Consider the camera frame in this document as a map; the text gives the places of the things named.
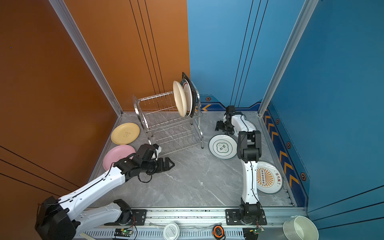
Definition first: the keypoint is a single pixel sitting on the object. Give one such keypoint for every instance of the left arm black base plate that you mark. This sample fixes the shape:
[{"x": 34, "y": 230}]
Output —
[{"x": 135, "y": 216}]

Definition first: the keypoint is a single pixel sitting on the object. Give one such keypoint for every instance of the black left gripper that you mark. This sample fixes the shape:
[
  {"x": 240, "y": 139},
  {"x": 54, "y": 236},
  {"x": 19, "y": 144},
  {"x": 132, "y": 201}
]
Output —
[{"x": 162, "y": 167}]

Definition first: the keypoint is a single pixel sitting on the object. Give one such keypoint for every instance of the steel wire dish rack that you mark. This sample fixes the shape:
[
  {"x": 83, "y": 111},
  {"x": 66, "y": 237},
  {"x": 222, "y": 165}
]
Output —
[{"x": 160, "y": 119}]

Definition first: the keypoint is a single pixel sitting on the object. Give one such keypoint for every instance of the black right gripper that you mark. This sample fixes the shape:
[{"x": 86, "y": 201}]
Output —
[{"x": 219, "y": 126}]

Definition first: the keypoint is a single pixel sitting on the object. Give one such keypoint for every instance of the white plate green red rim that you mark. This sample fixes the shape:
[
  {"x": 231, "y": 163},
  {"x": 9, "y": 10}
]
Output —
[{"x": 189, "y": 97}]

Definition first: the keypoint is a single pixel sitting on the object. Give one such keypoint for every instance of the white plate orange sunburst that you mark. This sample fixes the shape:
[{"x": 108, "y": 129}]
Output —
[{"x": 269, "y": 178}]

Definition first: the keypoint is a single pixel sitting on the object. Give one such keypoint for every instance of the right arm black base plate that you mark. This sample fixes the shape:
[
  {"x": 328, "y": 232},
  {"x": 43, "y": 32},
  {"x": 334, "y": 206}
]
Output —
[{"x": 234, "y": 218}]

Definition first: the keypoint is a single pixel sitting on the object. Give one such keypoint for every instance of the white round lid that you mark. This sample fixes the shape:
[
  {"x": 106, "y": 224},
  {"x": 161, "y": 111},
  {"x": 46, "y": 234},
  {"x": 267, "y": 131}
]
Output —
[{"x": 171, "y": 231}]

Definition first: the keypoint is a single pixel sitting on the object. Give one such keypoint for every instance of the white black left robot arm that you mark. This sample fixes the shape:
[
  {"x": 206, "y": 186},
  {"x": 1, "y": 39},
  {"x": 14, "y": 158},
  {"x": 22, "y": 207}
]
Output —
[{"x": 68, "y": 216}]

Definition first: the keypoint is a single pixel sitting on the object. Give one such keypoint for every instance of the pink round plate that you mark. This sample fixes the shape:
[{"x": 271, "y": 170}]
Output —
[{"x": 115, "y": 154}]

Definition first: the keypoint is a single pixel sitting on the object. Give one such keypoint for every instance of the black floral square plate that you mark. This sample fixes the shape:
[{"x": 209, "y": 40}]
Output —
[{"x": 193, "y": 93}]

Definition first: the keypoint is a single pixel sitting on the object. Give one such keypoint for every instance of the cream round plate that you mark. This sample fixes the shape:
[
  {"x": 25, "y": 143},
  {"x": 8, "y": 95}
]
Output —
[{"x": 180, "y": 98}]

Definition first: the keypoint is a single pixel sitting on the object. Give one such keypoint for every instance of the green circuit board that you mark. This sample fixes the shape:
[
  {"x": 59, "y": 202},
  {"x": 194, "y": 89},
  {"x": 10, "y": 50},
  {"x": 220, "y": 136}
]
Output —
[{"x": 123, "y": 234}]

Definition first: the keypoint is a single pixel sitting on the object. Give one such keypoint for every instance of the white bucket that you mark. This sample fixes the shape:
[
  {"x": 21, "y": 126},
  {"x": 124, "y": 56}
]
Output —
[{"x": 300, "y": 228}]

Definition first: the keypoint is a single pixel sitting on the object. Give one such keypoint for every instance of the orange black tape measure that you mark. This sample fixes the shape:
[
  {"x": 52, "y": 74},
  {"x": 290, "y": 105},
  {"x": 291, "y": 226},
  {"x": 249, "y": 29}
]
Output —
[{"x": 218, "y": 232}]

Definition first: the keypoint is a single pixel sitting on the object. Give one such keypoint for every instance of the yellow round plate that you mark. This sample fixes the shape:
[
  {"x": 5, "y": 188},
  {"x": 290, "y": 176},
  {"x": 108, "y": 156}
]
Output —
[{"x": 125, "y": 133}]

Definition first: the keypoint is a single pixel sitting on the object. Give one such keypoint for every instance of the white plate black characters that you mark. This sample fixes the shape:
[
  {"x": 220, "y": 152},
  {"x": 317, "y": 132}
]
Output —
[{"x": 252, "y": 124}]

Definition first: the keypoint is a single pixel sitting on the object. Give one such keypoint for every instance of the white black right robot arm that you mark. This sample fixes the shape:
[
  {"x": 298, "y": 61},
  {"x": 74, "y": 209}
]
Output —
[{"x": 242, "y": 138}]

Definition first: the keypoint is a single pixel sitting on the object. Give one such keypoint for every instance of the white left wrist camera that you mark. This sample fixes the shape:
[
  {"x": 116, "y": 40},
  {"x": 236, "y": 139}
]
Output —
[{"x": 157, "y": 151}]

